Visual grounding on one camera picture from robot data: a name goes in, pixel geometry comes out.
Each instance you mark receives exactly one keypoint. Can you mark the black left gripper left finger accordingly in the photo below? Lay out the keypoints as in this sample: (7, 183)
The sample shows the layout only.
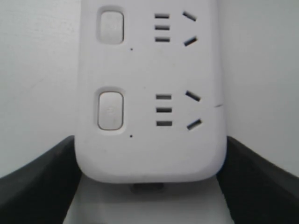
(42, 191)

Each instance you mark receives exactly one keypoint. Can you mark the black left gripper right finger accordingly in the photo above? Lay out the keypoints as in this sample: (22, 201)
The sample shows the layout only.
(257, 191)

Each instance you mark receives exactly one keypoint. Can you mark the white five-outlet power strip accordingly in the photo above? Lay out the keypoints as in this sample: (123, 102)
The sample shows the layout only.
(150, 99)

